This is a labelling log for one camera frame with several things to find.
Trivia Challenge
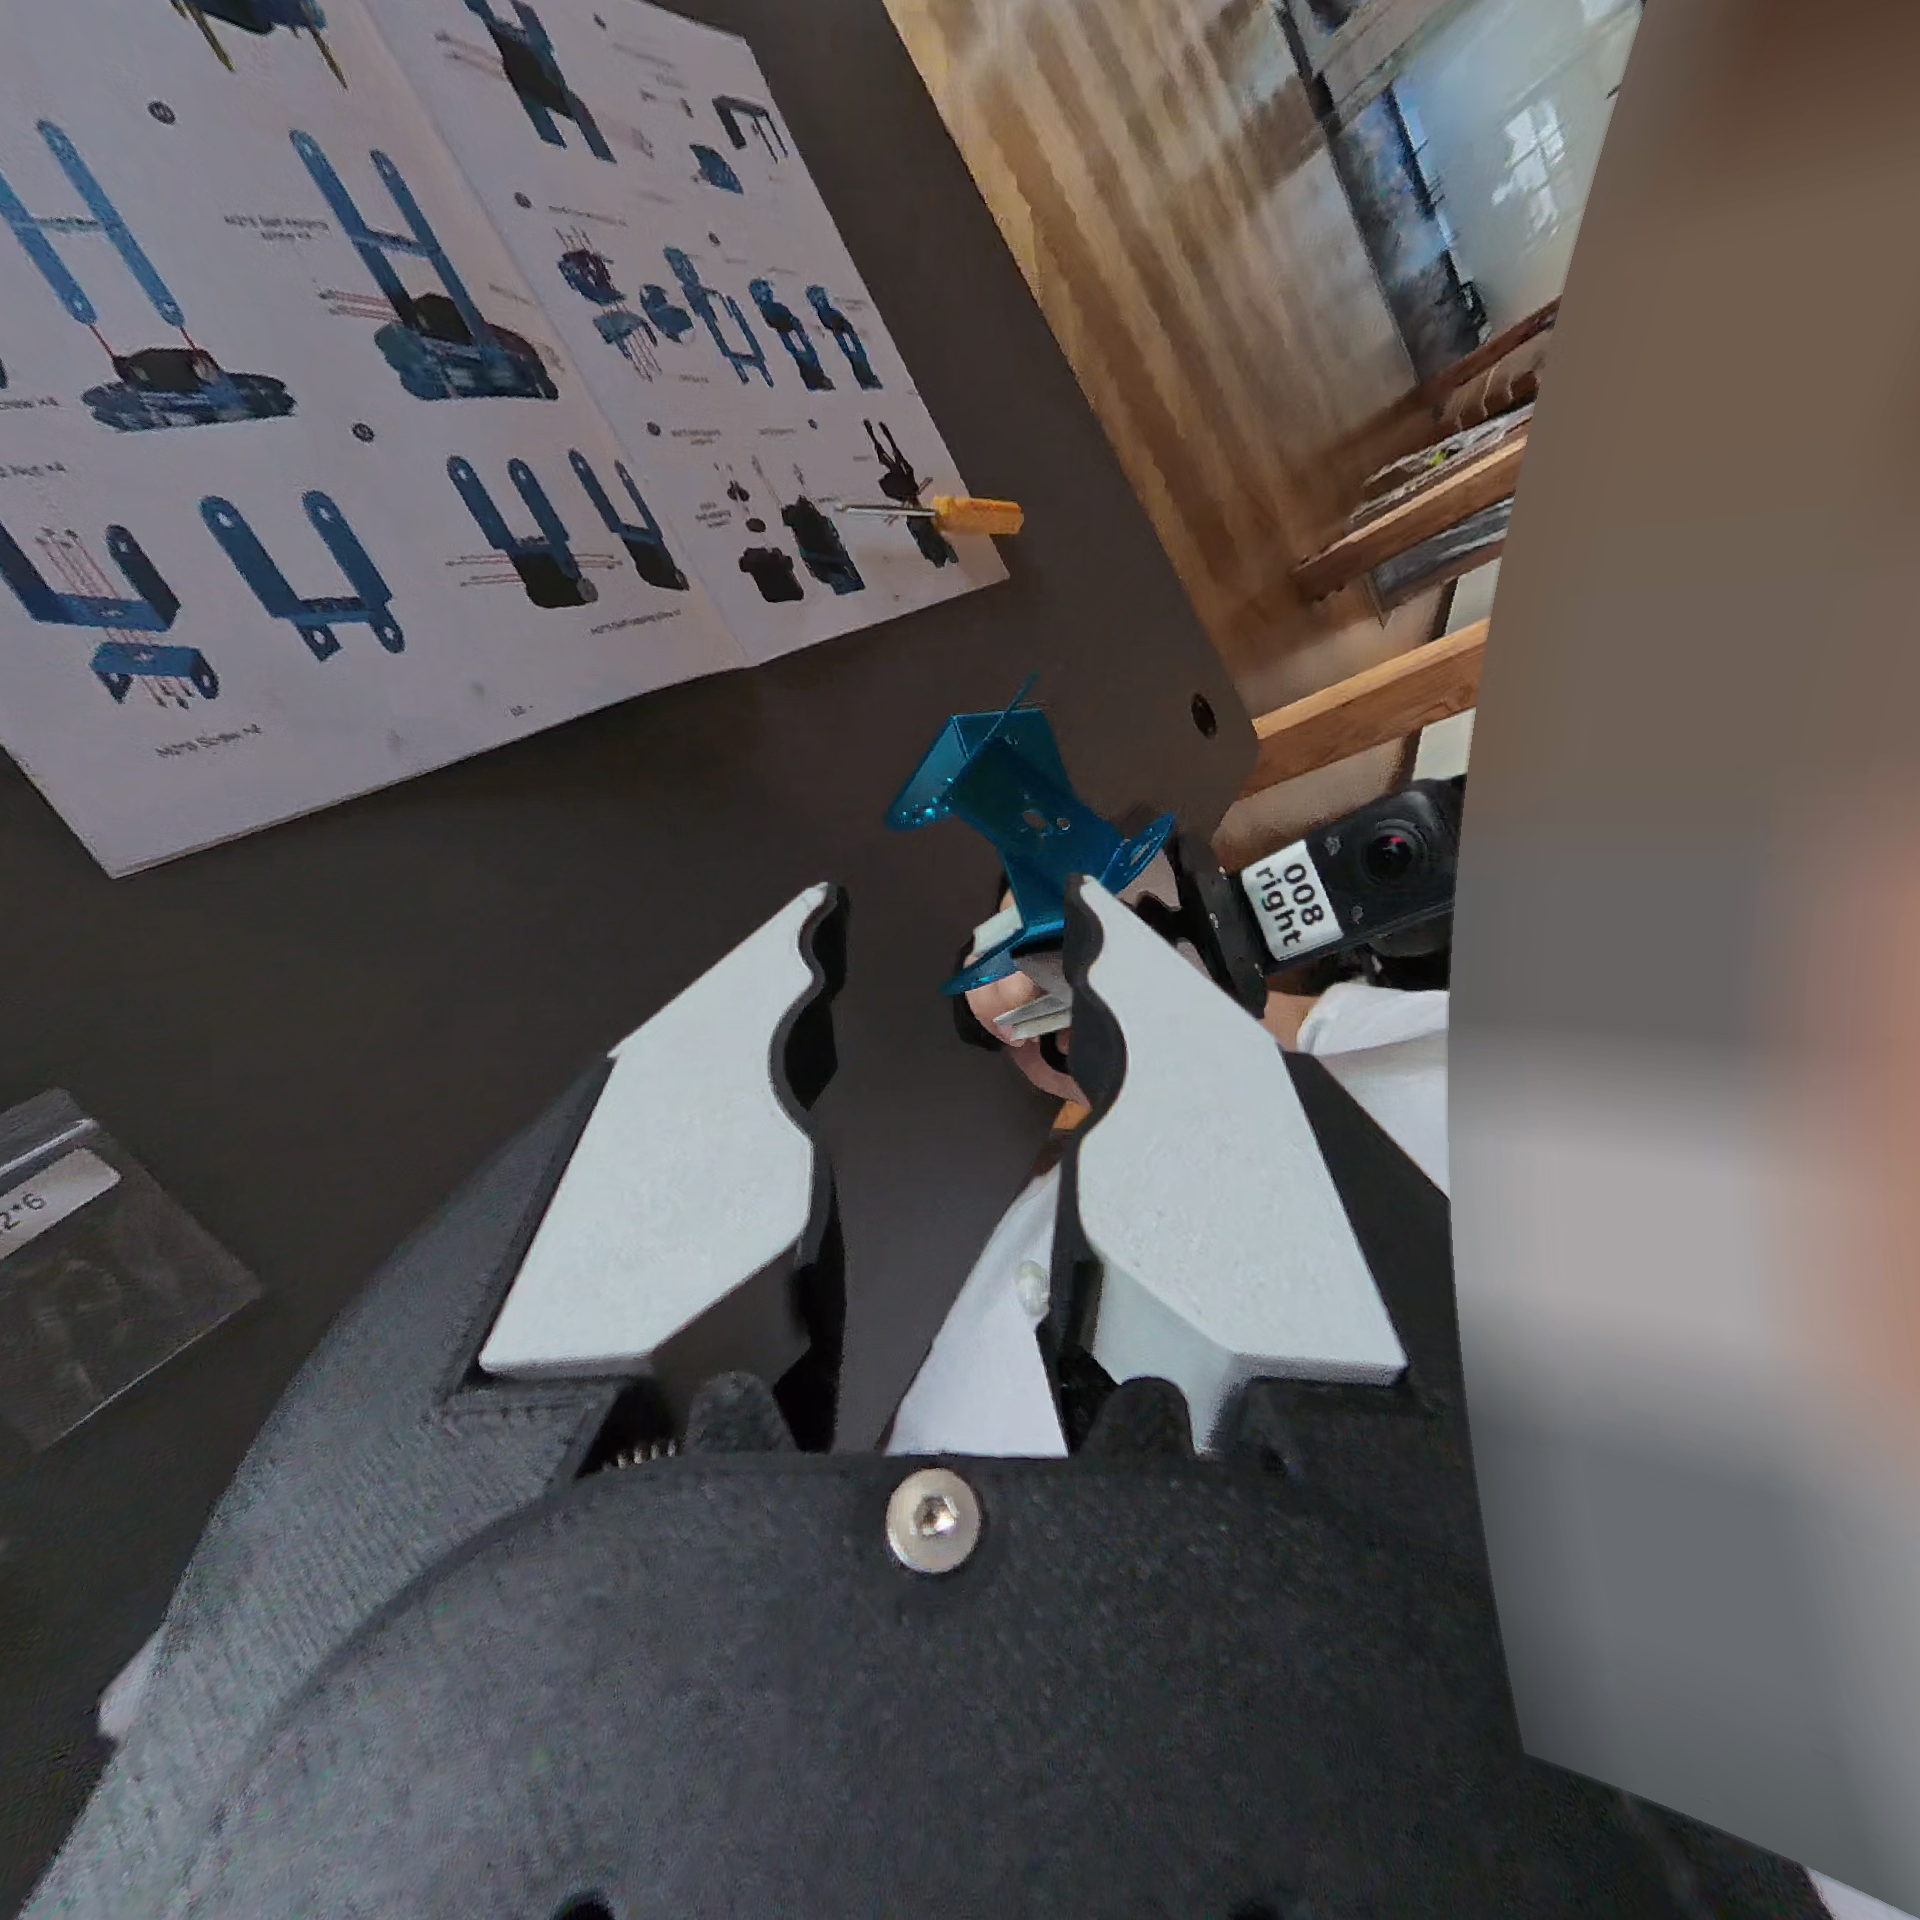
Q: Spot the person's right hand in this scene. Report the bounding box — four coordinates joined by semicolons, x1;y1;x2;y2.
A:
960;964;1087;1115

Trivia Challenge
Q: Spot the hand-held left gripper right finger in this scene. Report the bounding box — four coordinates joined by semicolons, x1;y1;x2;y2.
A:
1057;873;1410;1461

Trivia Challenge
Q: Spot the clear bag of screws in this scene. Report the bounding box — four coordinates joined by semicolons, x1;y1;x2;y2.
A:
0;1089;265;1455

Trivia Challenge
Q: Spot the dark grey desk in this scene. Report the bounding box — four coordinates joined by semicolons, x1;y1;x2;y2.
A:
0;0;1264;1920

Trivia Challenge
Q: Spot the yellow handled screwdriver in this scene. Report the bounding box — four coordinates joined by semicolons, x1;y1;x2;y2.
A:
830;494;1029;537

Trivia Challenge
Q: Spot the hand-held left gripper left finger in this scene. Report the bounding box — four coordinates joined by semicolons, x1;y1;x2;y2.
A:
475;882;852;1384

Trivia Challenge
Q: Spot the printed assembly manual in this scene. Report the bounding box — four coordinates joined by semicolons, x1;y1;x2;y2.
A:
0;0;1011;879

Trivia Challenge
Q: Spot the blue bracket with round plate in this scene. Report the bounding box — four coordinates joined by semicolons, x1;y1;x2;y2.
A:
940;749;1182;1005

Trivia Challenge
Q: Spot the blue metal U bracket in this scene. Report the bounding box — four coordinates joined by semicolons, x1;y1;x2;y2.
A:
883;673;1118;903

